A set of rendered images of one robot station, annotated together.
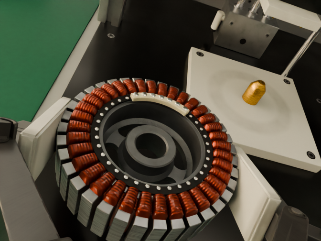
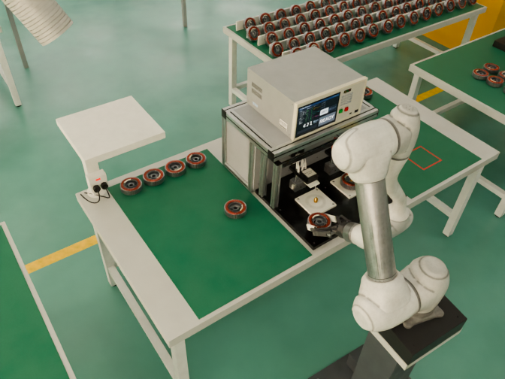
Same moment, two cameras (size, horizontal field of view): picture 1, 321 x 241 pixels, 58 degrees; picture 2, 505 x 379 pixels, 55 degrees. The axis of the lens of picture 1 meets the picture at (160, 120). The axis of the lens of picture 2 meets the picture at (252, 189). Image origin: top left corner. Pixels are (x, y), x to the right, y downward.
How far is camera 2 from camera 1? 2.16 m
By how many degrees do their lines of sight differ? 19
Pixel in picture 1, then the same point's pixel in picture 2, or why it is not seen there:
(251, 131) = (322, 207)
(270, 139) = (325, 207)
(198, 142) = (322, 216)
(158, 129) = (318, 219)
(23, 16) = (259, 220)
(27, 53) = (273, 225)
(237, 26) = (298, 186)
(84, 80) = (291, 222)
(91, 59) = (285, 217)
